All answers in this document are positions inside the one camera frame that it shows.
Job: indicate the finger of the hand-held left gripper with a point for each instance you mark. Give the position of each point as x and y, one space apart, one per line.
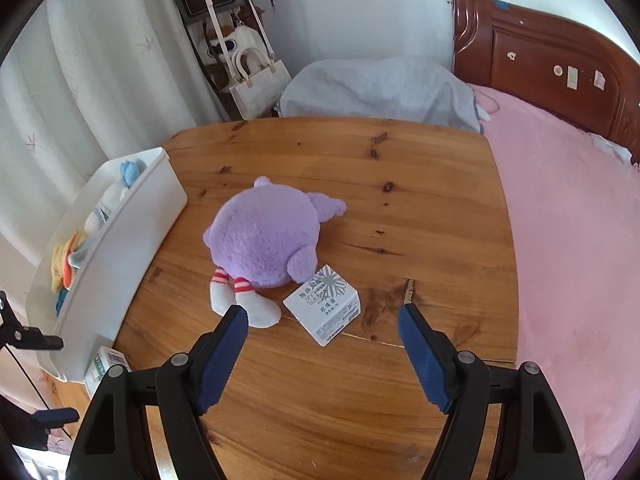
30 337
55 416

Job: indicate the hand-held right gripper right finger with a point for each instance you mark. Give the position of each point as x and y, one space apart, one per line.
422 355

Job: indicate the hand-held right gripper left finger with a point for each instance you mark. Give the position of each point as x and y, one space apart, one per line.
220 360

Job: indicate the green white medicine box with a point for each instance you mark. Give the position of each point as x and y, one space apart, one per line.
105 365

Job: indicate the yellow plush chick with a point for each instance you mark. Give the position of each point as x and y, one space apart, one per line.
62 260

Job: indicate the white ointment box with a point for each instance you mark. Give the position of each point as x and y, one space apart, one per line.
325 310

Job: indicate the purple plush toy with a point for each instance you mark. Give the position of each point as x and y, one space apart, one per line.
265 240

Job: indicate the white plastic bin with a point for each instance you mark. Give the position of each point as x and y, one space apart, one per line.
135 240

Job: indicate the white teddy bear blue bow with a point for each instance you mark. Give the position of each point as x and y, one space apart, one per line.
102 210

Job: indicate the pink blanket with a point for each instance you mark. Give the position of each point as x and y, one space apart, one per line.
575 285

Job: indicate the grey covered pillow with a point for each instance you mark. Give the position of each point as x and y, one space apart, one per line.
380 87

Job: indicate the white handbag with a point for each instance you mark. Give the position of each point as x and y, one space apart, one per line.
260 87

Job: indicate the white curtain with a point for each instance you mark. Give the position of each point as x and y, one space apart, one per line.
100 70

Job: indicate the white fluffy bag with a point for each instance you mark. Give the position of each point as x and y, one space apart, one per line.
235 37

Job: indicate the brown wooden headboard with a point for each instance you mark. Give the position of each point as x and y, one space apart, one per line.
540 45

